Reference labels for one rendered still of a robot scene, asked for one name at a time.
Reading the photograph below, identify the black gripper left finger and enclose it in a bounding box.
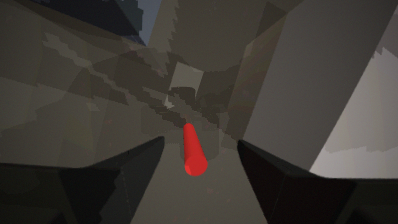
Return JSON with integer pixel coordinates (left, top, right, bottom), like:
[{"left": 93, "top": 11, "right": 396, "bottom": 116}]
[{"left": 0, "top": 136, "right": 165, "bottom": 224}]

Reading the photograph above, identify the red peg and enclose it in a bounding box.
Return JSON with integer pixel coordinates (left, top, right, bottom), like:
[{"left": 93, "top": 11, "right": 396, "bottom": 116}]
[{"left": 183, "top": 123, "right": 208, "bottom": 175}]

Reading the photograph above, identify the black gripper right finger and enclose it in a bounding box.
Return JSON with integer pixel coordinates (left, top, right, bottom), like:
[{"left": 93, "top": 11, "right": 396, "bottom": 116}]
[{"left": 237, "top": 140, "right": 398, "bottom": 224}]

